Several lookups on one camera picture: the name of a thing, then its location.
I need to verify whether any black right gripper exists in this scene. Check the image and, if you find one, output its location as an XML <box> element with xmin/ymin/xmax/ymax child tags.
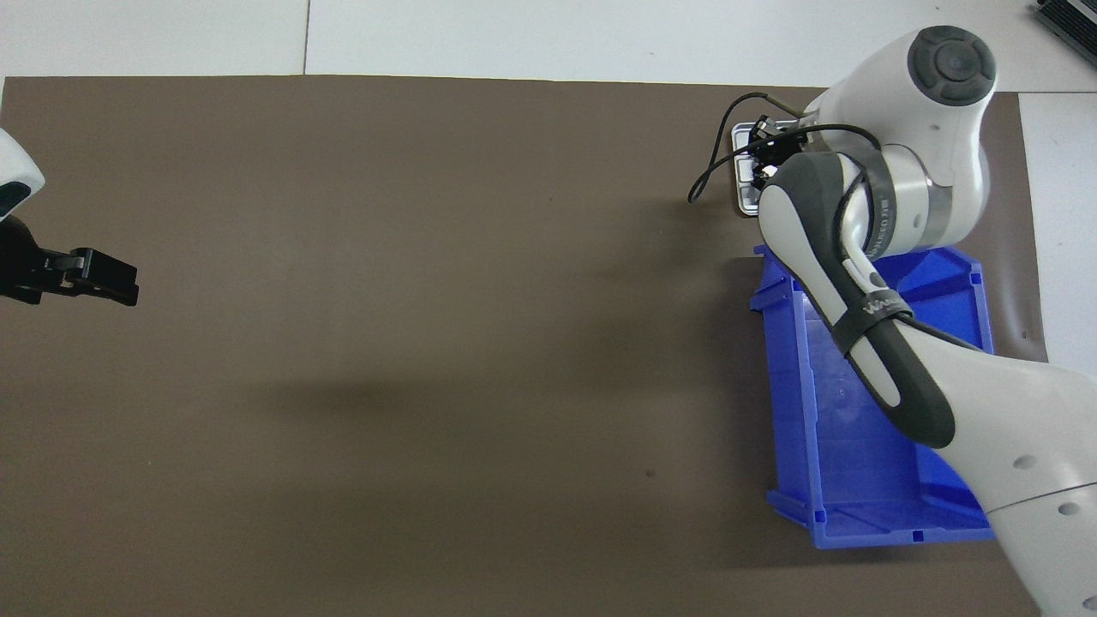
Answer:
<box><xmin>747</xmin><ymin>120</ymin><xmax>811</xmax><ymax>194</ymax></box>

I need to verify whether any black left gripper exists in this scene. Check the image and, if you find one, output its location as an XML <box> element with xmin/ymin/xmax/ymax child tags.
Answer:
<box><xmin>0</xmin><ymin>219</ymin><xmax>140</xmax><ymax>308</ymax></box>

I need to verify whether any grey metal tray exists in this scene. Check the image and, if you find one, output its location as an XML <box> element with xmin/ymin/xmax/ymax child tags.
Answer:
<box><xmin>731</xmin><ymin>123</ymin><xmax>768</xmax><ymax>215</ymax></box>

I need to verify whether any grey finned metal device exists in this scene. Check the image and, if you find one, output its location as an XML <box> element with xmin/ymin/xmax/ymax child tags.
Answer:
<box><xmin>1033</xmin><ymin>0</ymin><xmax>1097</xmax><ymax>44</ymax></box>

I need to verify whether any blue plastic storage bin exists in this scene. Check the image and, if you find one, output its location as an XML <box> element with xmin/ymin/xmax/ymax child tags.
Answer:
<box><xmin>750</xmin><ymin>244</ymin><xmax>997</xmax><ymax>549</ymax></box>

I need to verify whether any brown paper table mat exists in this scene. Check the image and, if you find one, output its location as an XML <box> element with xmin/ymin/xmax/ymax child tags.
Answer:
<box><xmin>0</xmin><ymin>75</ymin><xmax>1051</xmax><ymax>617</ymax></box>

